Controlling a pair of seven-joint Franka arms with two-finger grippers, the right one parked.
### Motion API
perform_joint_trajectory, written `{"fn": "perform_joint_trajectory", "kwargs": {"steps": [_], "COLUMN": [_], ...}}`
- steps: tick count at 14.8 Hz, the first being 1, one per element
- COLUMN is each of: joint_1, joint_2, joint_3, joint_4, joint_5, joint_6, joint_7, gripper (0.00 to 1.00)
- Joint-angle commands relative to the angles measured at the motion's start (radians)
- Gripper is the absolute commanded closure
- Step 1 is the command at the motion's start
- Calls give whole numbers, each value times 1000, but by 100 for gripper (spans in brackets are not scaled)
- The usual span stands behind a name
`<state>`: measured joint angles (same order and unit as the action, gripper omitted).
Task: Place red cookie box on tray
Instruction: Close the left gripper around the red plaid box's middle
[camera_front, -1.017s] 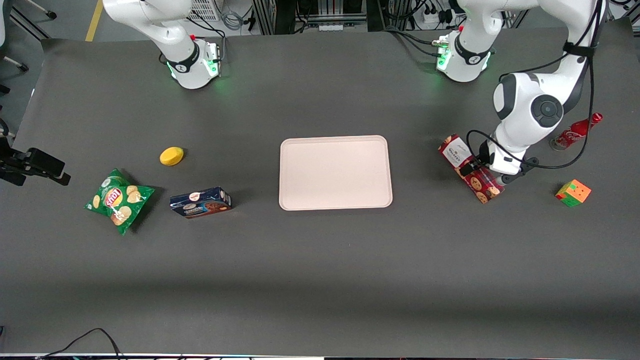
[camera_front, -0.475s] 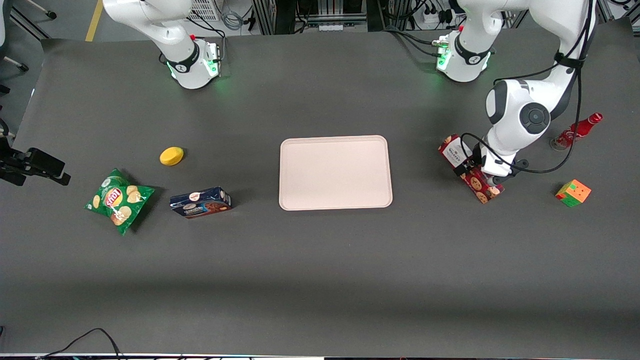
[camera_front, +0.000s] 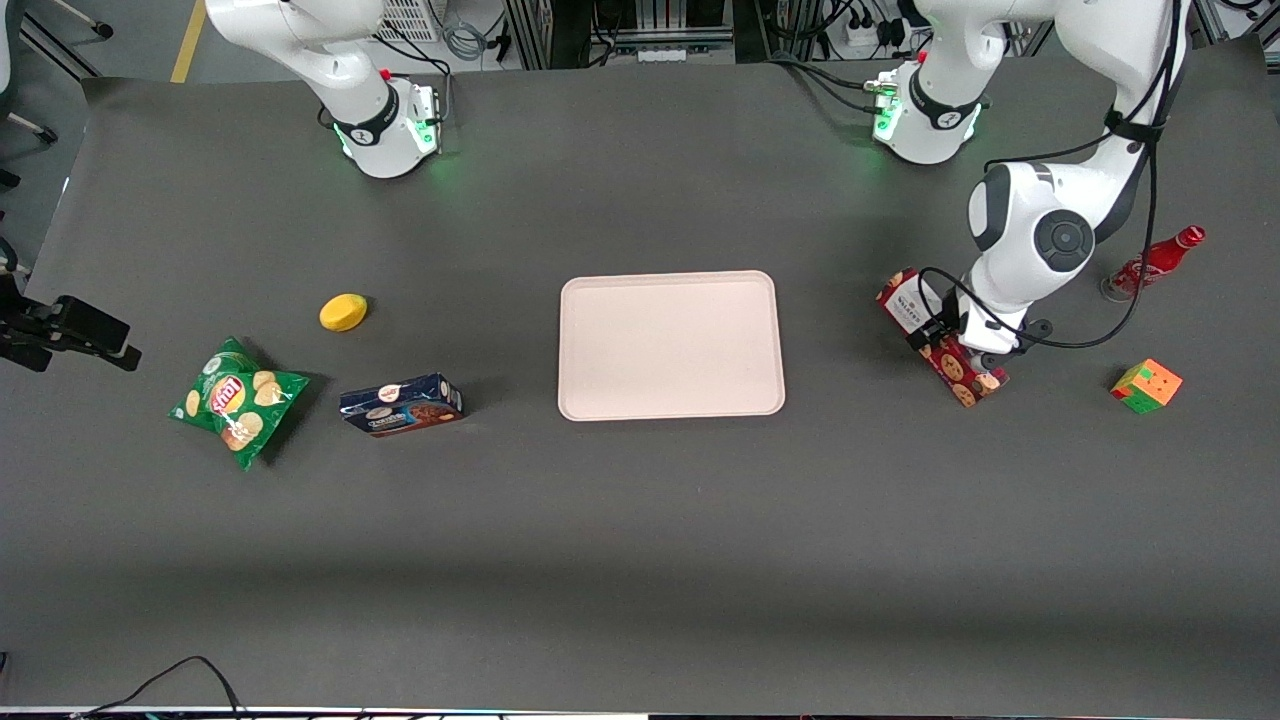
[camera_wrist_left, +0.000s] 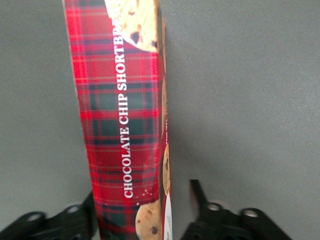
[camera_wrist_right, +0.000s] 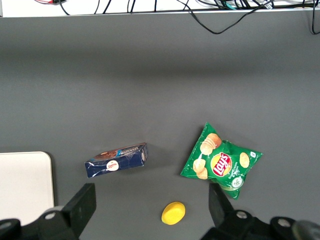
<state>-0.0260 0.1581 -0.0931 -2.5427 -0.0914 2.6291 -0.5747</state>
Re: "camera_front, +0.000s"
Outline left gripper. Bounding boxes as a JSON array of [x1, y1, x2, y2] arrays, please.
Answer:
[[905, 305, 1053, 357]]

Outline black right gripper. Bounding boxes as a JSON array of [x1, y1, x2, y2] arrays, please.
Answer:
[[0, 296, 142, 373]]

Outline red cookie box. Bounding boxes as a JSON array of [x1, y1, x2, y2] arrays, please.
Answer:
[[877, 267, 1009, 408]]

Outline beige plastic tray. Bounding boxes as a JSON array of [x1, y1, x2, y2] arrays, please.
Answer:
[[558, 270, 787, 422]]

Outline blue cookie box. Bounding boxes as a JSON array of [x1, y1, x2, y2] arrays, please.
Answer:
[[339, 373, 465, 438]]

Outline white perforated box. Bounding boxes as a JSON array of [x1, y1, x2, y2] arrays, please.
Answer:
[[375, 0, 443, 44]]

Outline green chips bag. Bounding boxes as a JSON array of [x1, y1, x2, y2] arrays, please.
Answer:
[[168, 337, 311, 471]]

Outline colourful puzzle cube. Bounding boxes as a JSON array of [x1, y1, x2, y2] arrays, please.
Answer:
[[1110, 358, 1183, 415]]

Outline red cola bottle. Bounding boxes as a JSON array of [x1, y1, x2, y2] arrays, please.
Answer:
[[1100, 225, 1207, 303]]

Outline yellow lemon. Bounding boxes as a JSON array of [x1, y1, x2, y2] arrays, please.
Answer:
[[319, 293, 368, 332]]

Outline grey chair leg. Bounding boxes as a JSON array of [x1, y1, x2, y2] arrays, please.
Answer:
[[20, 0, 114, 41]]

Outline dark grey table mat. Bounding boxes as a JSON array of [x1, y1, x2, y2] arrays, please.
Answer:
[[0, 35, 1280, 717]]

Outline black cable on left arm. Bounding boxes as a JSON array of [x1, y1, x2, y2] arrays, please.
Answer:
[[918, 0, 1186, 351]]

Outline black left base cables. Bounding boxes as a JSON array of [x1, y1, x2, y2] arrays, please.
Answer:
[[765, 52, 883, 113]]

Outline black base cables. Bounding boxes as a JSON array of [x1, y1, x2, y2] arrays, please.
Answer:
[[375, 28, 453, 126], [765, 52, 883, 113]]

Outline thin black loose cable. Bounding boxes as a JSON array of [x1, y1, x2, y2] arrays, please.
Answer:
[[70, 655, 251, 720]]

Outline black right base cables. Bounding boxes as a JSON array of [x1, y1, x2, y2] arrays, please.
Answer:
[[375, 28, 453, 126]]

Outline grey coiled cable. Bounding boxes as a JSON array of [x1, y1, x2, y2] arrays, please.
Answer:
[[440, 18, 493, 63]]

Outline black metal rack frame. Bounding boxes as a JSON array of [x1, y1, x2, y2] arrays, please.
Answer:
[[503, 0, 593, 71]]

